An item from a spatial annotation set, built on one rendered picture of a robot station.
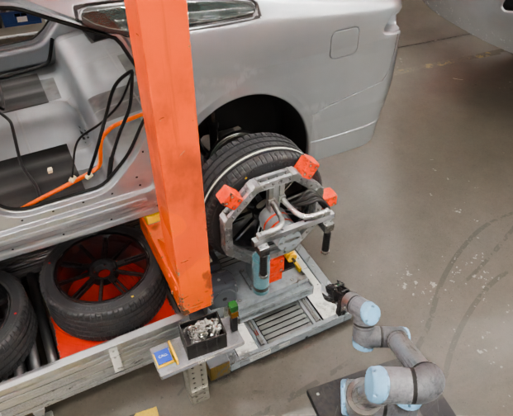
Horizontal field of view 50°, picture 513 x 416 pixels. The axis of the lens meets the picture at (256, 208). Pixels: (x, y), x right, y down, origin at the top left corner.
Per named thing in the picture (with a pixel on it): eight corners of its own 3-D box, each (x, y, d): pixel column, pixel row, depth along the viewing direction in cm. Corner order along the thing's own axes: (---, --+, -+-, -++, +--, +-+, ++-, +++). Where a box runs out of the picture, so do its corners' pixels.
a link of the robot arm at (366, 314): (363, 329, 228) (365, 307, 225) (345, 318, 238) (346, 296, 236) (381, 324, 232) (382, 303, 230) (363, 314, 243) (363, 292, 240)
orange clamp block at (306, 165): (301, 171, 268) (312, 156, 265) (310, 180, 263) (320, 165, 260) (292, 167, 264) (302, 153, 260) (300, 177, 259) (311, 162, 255)
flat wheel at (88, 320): (125, 234, 346) (119, 205, 330) (192, 294, 311) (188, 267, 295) (28, 290, 313) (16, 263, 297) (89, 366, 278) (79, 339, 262)
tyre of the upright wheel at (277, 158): (165, 184, 266) (221, 250, 316) (183, 214, 251) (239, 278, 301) (277, 106, 268) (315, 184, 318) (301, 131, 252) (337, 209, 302)
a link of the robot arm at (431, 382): (456, 375, 172) (406, 321, 240) (415, 374, 173) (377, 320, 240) (454, 412, 173) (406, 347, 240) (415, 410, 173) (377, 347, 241)
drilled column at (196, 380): (202, 382, 301) (197, 338, 272) (210, 398, 294) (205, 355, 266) (186, 390, 298) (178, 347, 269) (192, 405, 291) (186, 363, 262)
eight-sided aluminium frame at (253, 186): (312, 234, 303) (320, 155, 266) (318, 242, 299) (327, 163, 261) (221, 267, 285) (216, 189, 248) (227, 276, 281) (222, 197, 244)
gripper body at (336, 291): (337, 278, 253) (353, 287, 243) (339, 294, 256) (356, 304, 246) (323, 285, 250) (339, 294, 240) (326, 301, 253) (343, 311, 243)
